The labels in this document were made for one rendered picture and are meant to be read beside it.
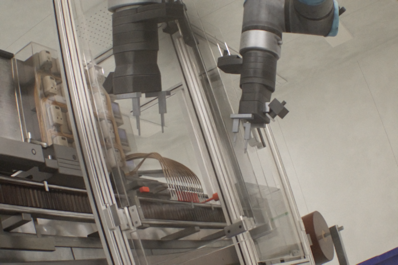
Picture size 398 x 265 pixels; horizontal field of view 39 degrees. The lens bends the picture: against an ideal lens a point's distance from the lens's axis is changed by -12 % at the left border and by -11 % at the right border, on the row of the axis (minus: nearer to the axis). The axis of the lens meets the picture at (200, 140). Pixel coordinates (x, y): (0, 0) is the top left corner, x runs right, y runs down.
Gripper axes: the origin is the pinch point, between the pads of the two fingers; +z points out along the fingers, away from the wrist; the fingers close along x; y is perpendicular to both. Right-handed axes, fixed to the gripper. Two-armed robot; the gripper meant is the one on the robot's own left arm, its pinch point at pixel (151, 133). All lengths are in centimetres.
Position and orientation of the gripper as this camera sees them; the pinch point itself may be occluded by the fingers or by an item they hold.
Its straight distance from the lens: 95.5
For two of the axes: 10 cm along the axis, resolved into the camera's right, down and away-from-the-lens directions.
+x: -6.5, 0.9, -7.5
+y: -7.5, 0.2, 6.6
